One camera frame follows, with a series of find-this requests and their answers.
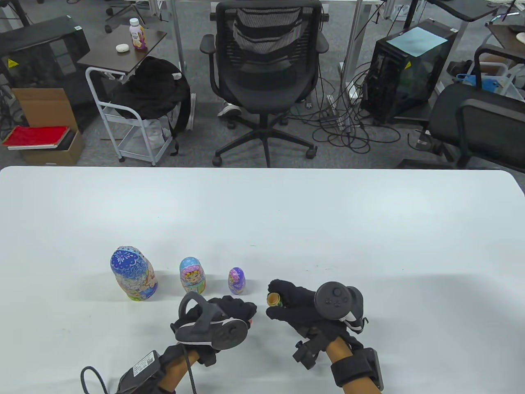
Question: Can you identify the large blue Russian doll head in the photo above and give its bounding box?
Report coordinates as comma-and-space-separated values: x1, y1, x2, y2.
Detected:
110, 245, 150, 288

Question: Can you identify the person's right forearm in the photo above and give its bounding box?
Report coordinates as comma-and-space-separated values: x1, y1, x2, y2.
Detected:
326, 337, 382, 394

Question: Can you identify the tangle of black cables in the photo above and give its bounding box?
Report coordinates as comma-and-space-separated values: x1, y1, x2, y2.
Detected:
287, 62, 411, 154

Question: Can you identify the black round tracking controller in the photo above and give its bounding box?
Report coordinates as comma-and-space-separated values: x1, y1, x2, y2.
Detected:
314, 281, 369, 333
170, 291, 249, 350

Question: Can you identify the teal paper sheet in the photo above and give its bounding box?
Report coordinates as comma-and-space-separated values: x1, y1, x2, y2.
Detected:
387, 27, 447, 58

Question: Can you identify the white metal cart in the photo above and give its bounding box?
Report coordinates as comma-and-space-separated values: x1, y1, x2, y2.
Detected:
85, 67, 197, 167

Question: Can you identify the cardboard box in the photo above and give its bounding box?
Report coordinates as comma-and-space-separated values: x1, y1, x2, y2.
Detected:
11, 88, 86, 166

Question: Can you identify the white power strip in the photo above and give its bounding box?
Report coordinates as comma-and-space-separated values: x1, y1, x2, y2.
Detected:
327, 94, 353, 132

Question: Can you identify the person's left forearm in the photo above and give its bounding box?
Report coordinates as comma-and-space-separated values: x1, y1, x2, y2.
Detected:
158, 349, 201, 392

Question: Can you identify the blue bag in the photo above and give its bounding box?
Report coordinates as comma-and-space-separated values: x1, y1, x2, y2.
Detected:
457, 73, 505, 92

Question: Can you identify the black mesh office chair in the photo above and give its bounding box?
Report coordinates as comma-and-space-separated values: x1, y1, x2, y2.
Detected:
200, 0, 330, 168

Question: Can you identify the dark side table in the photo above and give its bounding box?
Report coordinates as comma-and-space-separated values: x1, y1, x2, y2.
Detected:
485, 21, 525, 54
77, 25, 168, 76

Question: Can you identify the person's right hand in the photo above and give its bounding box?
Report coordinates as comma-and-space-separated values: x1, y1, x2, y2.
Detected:
267, 279, 370, 370

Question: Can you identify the black cabinet with yellow sticker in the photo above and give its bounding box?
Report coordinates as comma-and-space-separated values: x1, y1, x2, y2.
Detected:
0, 16, 91, 132

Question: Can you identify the black computer tower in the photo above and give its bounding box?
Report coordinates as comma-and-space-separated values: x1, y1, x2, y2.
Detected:
360, 18, 458, 124

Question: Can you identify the person's left hand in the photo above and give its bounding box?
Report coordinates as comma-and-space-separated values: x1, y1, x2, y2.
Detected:
176, 296, 258, 367

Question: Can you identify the black padded office chair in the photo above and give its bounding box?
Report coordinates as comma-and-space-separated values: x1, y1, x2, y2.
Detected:
396, 44, 525, 175

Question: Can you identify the black backpack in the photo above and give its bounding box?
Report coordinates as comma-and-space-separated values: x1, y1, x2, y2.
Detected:
110, 56, 192, 156

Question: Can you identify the red notebook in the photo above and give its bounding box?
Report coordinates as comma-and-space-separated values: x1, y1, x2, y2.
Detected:
2, 126, 70, 150

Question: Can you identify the purple Russian doll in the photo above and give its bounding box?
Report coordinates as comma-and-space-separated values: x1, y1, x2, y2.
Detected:
228, 267, 247, 295

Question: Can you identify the black desk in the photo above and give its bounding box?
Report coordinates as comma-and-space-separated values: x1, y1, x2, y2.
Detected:
427, 0, 513, 23

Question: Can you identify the large floral Russian doll base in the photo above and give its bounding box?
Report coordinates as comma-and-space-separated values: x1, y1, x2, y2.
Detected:
119, 271, 159, 302

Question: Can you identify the medium pink Russian doll head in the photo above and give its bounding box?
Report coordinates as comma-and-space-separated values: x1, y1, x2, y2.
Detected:
179, 257, 205, 284

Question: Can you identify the black book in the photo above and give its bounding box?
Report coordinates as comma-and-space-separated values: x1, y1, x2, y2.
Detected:
57, 129, 78, 149

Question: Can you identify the purple label drink bottle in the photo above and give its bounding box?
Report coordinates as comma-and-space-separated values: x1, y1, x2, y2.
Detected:
129, 18, 148, 52

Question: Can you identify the grey desk leg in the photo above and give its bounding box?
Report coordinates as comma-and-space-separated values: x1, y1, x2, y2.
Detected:
340, 0, 363, 101

